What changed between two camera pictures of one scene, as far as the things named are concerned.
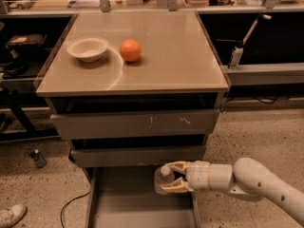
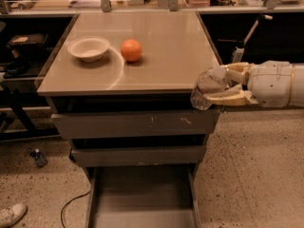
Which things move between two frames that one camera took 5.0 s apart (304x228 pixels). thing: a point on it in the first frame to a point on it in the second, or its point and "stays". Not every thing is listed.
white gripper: (199, 175) to (270, 84)
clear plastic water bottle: (163, 175) to (209, 82)
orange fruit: (130, 50) stays
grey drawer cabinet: (133, 91) stays
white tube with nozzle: (237, 51) stays
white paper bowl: (87, 48) stays
